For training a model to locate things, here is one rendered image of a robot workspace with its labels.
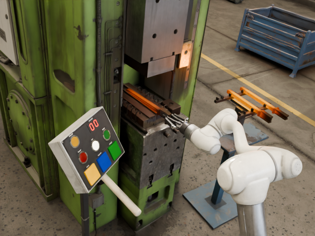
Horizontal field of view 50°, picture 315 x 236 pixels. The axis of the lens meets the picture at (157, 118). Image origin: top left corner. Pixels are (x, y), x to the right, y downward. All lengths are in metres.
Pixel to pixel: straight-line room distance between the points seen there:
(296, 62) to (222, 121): 3.72
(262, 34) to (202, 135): 4.03
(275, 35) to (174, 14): 3.87
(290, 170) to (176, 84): 1.18
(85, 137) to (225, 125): 0.73
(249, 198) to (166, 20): 0.99
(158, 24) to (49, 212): 1.71
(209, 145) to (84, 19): 0.88
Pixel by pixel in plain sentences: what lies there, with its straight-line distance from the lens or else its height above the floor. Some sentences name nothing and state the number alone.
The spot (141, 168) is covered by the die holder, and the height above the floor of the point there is 0.66.
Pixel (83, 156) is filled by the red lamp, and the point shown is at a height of 1.09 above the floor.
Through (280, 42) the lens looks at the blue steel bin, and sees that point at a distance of 5.54.
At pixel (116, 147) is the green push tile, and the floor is 1.02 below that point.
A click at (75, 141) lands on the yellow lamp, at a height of 1.16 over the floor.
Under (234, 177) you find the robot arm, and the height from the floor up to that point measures 1.32.
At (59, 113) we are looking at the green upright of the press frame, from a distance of 2.31.
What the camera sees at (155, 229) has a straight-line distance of 2.68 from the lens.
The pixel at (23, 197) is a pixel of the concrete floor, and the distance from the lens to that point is 2.95.
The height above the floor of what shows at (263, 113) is 1.02.
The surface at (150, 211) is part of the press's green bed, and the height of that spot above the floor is 0.15.
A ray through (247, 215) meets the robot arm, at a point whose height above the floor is 1.17.
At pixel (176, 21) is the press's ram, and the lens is 1.85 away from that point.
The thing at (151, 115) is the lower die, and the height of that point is 0.99.
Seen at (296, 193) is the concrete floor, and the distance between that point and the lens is 3.33.
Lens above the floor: 2.11
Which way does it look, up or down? 34 degrees down
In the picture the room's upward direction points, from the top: 7 degrees clockwise
